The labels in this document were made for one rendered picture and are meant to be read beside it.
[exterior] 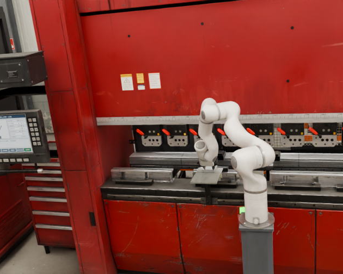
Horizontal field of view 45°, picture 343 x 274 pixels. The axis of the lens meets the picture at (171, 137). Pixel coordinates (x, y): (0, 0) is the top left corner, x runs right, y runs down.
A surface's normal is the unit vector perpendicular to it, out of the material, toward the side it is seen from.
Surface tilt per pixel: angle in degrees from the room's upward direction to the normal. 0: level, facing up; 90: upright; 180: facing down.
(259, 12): 90
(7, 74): 90
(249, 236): 90
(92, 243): 90
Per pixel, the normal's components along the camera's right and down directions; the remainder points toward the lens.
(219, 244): -0.28, 0.32
